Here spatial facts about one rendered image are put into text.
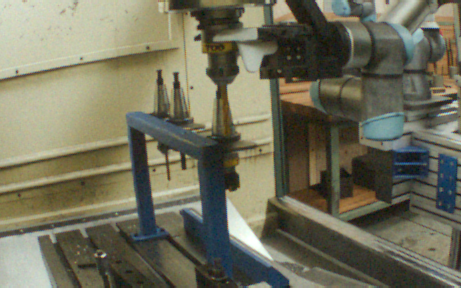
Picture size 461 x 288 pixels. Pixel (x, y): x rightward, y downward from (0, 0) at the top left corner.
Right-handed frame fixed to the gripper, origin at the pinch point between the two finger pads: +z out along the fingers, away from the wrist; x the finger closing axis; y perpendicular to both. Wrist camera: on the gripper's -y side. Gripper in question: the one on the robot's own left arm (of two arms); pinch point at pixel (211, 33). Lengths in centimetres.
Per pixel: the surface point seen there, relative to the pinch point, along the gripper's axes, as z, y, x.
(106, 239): 1, 53, 71
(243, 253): -20, 46, 33
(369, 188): -207, 110, 213
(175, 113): -13, 18, 49
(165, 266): -7, 52, 47
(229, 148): -11.9, 20.6, 20.9
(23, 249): 26, 61, 94
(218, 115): -13.0, 15.8, 27.0
